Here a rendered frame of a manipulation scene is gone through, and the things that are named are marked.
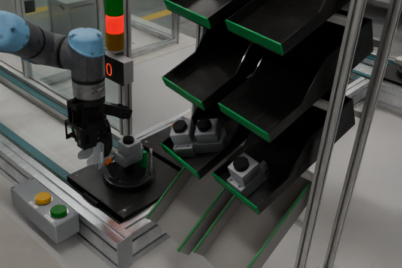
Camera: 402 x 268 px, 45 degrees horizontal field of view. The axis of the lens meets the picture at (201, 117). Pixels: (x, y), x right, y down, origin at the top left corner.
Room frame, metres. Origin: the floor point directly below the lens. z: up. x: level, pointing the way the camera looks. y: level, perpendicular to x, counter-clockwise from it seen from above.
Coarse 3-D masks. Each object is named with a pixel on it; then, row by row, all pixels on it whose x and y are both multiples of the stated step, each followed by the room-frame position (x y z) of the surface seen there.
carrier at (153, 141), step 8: (168, 128) 1.36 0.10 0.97; (152, 136) 1.31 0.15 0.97; (160, 136) 1.31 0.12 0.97; (168, 136) 1.31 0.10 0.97; (144, 144) 1.26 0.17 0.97; (152, 144) 1.26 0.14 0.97; (160, 144) 1.26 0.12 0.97; (160, 152) 1.22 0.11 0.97; (168, 160) 1.18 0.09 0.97; (176, 168) 1.16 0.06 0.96
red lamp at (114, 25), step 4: (108, 16) 1.28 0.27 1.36; (120, 16) 1.29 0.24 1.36; (108, 20) 1.28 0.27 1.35; (112, 20) 1.28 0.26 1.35; (116, 20) 1.28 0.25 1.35; (120, 20) 1.29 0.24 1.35; (108, 24) 1.28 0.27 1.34; (112, 24) 1.28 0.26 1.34; (116, 24) 1.28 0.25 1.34; (120, 24) 1.29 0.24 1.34; (108, 28) 1.28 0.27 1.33; (112, 28) 1.28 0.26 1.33; (116, 28) 1.28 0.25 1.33; (120, 28) 1.29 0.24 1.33; (108, 32) 1.28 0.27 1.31; (112, 32) 1.28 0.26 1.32; (116, 32) 1.28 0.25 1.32; (120, 32) 1.29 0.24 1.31
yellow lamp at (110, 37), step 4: (108, 36) 1.28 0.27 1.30; (112, 36) 1.28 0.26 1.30; (116, 36) 1.28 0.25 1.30; (120, 36) 1.29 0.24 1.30; (108, 40) 1.28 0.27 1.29; (112, 40) 1.28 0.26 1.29; (116, 40) 1.28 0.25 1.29; (120, 40) 1.29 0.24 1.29; (108, 44) 1.28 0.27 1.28; (112, 44) 1.28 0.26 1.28; (116, 44) 1.28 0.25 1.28; (120, 44) 1.29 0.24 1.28; (108, 48) 1.28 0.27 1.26; (112, 48) 1.28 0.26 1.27; (116, 48) 1.28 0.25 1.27; (120, 48) 1.29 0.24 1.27
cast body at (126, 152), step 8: (128, 136) 1.10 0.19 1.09; (120, 144) 1.08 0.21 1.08; (128, 144) 1.08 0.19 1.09; (136, 144) 1.09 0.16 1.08; (120, 152) 1.08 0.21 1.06; (128, 152) 1.06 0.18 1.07; (136, 152) 1.09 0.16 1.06; (120, 160) 1.07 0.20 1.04; (128, 160) 1.06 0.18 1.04; (136, 160) 1.08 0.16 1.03
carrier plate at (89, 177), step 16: (160, 160) 1.18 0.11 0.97; (80, 176) 1.08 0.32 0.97; (96, 176) 1.08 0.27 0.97; (160, 176) 1.10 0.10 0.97; (96, 192) 1.01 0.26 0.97; (112, 192) 1.02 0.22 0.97; (144, 192) 1.03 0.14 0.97; (160, 192) 1.03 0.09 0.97; (112, 208) 0.96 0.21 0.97; (128, 208) 0.96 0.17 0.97; (144, 208) 0.97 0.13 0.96
